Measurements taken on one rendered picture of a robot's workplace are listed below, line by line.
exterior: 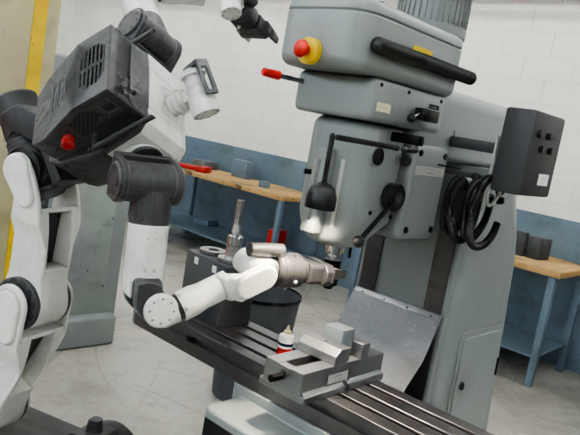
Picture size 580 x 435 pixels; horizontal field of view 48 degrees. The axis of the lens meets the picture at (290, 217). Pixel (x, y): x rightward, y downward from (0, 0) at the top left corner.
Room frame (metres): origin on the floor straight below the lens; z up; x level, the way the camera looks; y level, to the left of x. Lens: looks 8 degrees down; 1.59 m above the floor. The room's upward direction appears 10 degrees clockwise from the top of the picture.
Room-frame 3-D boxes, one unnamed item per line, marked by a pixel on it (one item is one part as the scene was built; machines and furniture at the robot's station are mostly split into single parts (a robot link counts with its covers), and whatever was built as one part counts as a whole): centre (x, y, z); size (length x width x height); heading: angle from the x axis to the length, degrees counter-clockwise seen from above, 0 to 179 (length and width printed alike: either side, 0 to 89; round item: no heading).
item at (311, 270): (1.64, -0.05, 1.23); 0.13 x 0.12 x 0.10; 34
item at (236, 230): (1.98, 0.15, 1.28); 0.03 x 0.03 x 0.11
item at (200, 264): (2.01, 0.19, 1.06); 0.22 x 0.12 x 0.20; 42
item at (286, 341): (1.69, -0.05, 1.01); 0.04 x 0.04 x 0.11
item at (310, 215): (1.61, -0.06, 1.45); 0.04 x 0.04 x 0.21; 49
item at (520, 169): (1.70, -0.58, 1.62); 0.20 x 0.09 x 0.21; 139
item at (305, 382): (1.63, -0.16, 1.01); 0.35 x 0.15 x 0.11; 140
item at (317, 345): (1.61, -0.14, 1.05); 0.12 x 0.06 x 0.04; 50
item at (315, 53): (1.52, 0.02, 1.76); 0.06 x 0.02 x 0.06; 49
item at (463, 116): (2.07, -0.46, 1.66); 0.80 x 0.23 x 0.20; 139
